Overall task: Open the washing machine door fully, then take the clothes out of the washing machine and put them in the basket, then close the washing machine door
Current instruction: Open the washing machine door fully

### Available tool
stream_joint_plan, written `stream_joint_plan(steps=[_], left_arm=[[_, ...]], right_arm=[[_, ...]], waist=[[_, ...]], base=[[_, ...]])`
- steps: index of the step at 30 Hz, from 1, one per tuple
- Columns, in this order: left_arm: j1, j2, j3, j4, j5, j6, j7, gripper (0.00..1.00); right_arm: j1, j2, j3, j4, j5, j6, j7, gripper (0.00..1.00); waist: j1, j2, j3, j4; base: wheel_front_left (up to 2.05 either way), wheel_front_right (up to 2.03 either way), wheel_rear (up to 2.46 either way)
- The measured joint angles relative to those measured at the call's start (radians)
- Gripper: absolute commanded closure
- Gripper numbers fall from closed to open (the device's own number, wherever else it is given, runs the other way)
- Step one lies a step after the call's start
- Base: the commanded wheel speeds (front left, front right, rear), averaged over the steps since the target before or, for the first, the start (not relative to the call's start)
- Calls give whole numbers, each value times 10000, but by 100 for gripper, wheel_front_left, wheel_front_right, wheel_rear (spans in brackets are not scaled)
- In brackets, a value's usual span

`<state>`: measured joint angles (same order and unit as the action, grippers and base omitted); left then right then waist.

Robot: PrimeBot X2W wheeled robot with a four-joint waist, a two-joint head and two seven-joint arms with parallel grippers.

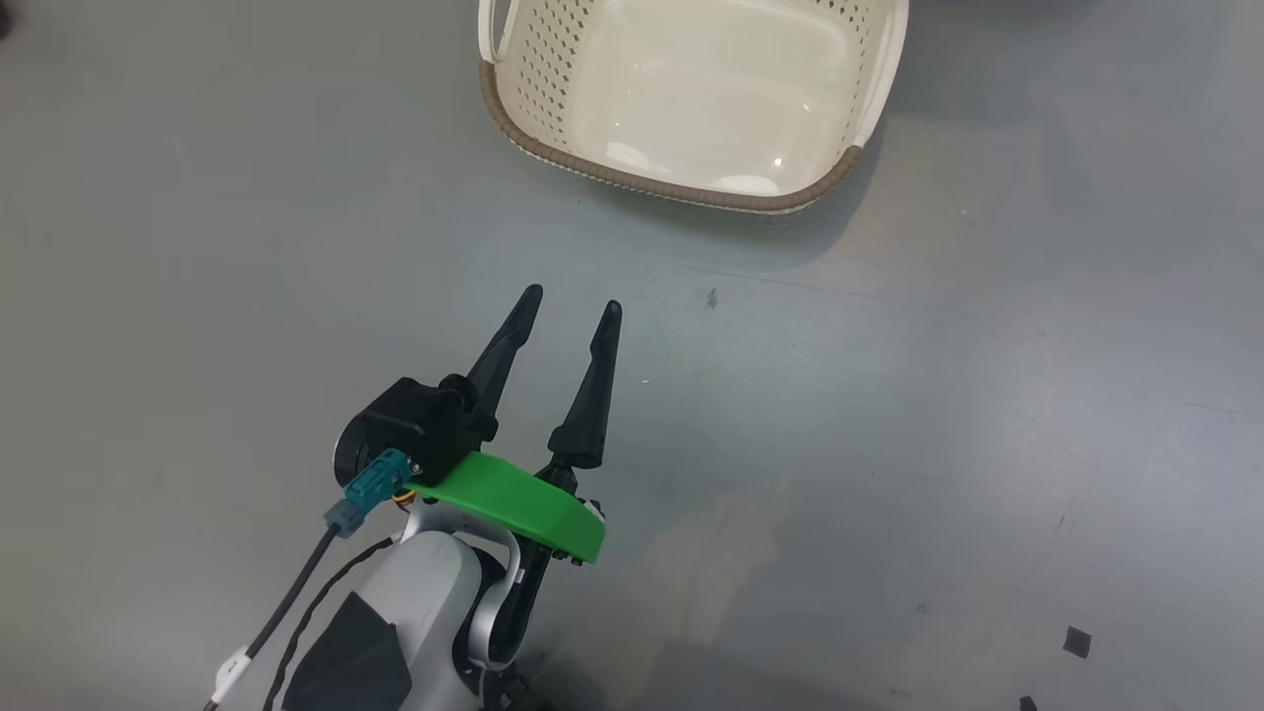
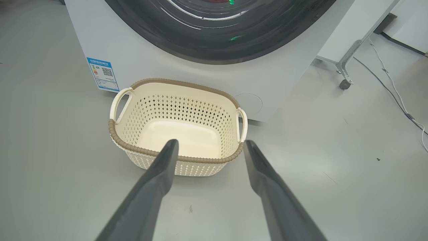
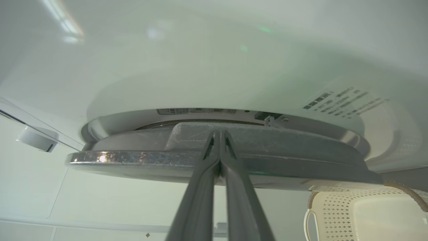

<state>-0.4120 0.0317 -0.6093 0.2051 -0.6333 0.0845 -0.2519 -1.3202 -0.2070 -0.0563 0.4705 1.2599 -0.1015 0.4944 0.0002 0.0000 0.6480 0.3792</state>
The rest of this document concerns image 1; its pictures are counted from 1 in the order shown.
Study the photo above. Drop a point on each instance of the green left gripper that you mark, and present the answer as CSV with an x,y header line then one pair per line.
x,y
513,509

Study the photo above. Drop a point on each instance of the cream perforated laundry basket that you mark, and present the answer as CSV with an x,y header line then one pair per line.
x,y
691,89

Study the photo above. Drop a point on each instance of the black tape scrap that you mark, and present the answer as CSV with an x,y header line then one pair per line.
x,y
1076,642

